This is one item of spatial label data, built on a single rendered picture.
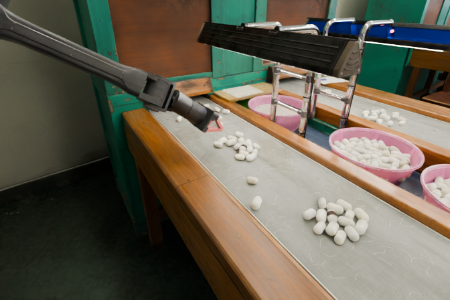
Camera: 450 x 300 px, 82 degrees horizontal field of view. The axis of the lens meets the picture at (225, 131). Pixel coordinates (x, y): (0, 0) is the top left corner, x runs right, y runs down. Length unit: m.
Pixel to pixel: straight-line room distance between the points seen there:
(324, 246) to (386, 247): 0.12
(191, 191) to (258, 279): 0.26
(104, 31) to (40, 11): 0.82
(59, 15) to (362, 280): 1.84
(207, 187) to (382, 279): 0.39
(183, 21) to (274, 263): 0.99
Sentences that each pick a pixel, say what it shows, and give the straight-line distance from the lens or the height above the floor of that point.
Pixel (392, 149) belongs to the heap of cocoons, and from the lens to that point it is 1.03.
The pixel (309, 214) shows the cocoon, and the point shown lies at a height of 0.76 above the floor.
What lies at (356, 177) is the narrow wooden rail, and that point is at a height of 0.76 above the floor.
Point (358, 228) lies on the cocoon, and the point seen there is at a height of 0.76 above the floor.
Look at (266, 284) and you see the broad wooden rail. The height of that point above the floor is 0.76.
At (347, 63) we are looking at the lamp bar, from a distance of 0.58.
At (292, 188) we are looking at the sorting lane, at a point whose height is 0.74.
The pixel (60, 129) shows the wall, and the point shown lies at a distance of 2.03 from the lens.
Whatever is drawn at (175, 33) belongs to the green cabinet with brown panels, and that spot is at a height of 1.06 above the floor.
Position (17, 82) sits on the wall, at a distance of 1.93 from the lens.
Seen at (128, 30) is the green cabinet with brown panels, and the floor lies 1.08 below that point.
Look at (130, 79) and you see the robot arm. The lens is 0.65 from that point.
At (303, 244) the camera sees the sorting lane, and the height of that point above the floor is 0.74.
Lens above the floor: 1.18
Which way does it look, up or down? 27 degrees down
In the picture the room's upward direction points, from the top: straight up
